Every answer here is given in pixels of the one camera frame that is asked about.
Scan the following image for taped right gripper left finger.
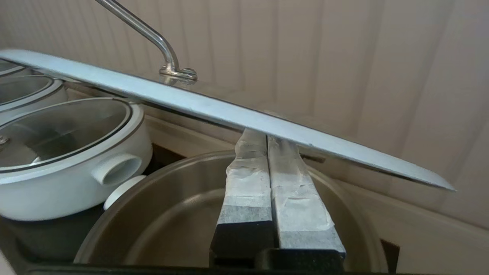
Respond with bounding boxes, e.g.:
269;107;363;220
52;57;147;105
209;128;276;269

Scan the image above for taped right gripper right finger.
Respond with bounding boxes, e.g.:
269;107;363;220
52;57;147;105
266;135;347;255

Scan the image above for glass lid with bent handle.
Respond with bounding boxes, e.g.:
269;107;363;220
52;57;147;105
0;0;457;192

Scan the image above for white pot with steel interior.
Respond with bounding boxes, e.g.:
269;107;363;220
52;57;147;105
73;150;389;269

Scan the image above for white round cooking pot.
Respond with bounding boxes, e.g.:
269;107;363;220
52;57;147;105
0;78;68;123
0;97;154;222

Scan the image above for white-rimmed glass lid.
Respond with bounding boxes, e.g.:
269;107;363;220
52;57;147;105
0;75;55;106

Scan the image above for glass lid with loop handle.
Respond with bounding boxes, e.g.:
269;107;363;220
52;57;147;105
0;97;134;173

